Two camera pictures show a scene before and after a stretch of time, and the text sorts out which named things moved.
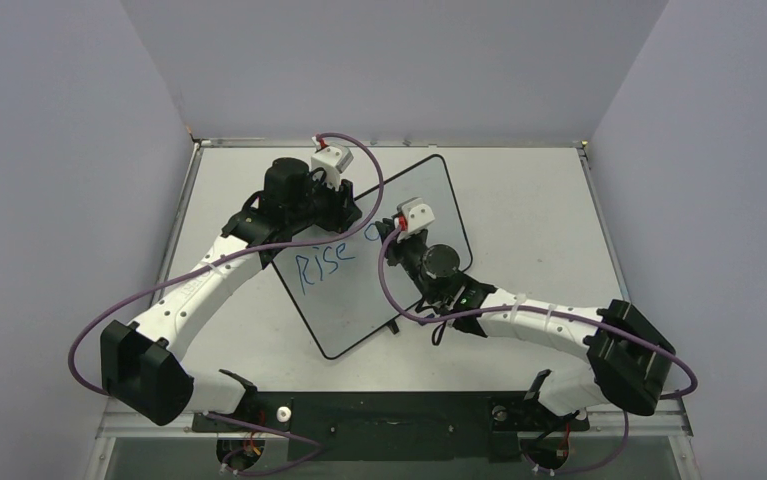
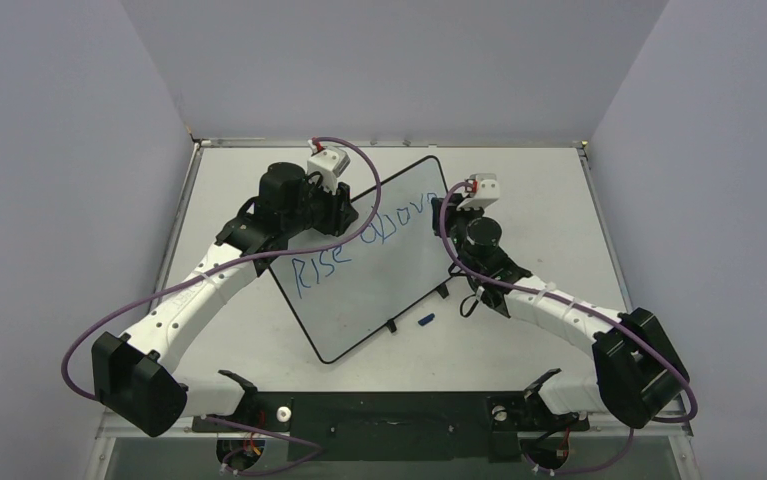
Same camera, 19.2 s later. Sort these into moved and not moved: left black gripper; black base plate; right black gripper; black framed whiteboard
Moved: right black gripper
Not moved: left black gripper; black base plate; black framed whiteboard
